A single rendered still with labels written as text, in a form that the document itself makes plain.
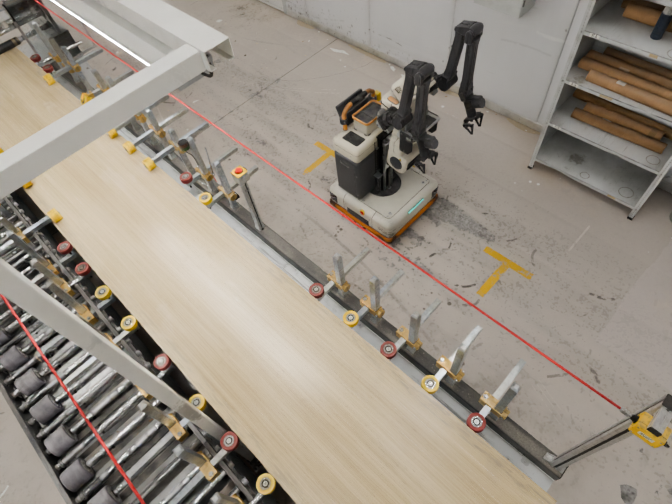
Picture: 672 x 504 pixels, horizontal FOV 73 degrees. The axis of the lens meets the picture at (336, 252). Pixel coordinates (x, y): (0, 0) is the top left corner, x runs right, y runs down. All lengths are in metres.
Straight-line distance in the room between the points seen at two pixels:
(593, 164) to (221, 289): 3.13
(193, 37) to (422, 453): 1.76
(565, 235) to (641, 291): 0.64
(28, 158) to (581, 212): 3.76
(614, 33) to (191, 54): 2.90
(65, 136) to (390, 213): 2.72
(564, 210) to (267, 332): 2.66
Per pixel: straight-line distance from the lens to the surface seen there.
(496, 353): 3.31
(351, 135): 3.28
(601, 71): 3.80
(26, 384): 2.90
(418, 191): 3.62
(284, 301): 2.43
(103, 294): 2.84
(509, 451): 2.50
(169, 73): 1.09
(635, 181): 4.31
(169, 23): 1.24
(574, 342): 3.50
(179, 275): 2.70
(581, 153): 4.37
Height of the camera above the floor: 3.01
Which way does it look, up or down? 56 degrees down
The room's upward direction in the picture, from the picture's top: 9 degrees counter-clockwise
